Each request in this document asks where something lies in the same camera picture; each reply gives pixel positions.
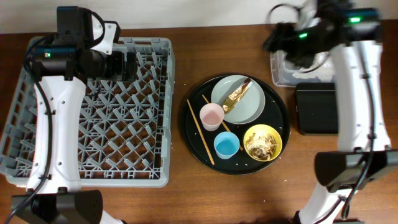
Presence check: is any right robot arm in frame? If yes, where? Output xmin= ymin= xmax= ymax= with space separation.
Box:
xmin=264 ymin=1 xmax=397 ymax=223

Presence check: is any grey round plate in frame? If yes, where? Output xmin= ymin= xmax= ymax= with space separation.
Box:
xmin=211 ymin=75 xmax=266 ymax=124

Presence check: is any gold foil wrapper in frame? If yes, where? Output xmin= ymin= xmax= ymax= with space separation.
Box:
xmin=222 ymin=78 xmax=252 ymax=114

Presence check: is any wooden chopstick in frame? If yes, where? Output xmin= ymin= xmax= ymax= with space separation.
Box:
xmin=187 ymin=99 xmax=215 ymax=165
xmin=202 ymin=95 xmax=243 ymax=151

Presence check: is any white paper napkin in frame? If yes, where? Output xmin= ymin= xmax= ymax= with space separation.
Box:
xmin=292 ymin=52 xmax=335 ymax=81

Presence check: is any blue plastic cup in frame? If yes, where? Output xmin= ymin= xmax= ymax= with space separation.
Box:
xmin=213 ymin=131 xmax=240 ymax=160

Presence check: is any pink plastic cup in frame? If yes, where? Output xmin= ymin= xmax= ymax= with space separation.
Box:
xmin=200 ymin=103 xmax=224 ymax=131

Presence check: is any food scraps pile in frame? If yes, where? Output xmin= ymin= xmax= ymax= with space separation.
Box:
xmin=245 ymin=133 xmax=278 ymax=161

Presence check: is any black rectangular waste tray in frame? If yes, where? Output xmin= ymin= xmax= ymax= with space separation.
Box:
xmin=295 ymin=83 xmax=338 ymax=135

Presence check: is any round black serving tray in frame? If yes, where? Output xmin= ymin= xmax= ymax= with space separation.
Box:
xmin=178 ymin=73 xmax=290 ymax=175

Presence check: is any yellow plastic bowl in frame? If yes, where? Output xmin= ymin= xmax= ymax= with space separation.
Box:
xmin=243 ymin=124 xmax=284 ymax=162

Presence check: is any grey plastic dishwasher rack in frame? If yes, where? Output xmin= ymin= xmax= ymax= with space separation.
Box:
xmin=1 ymin=37 xmax=175 ymax=187

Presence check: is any clear plastic waste bin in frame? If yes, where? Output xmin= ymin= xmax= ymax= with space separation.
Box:
xmin=271 ymin=50 xmax=335 ymax=87

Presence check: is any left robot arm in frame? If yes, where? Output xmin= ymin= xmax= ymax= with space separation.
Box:
xmin=10 ymin=6 xmax=137 ymax=223

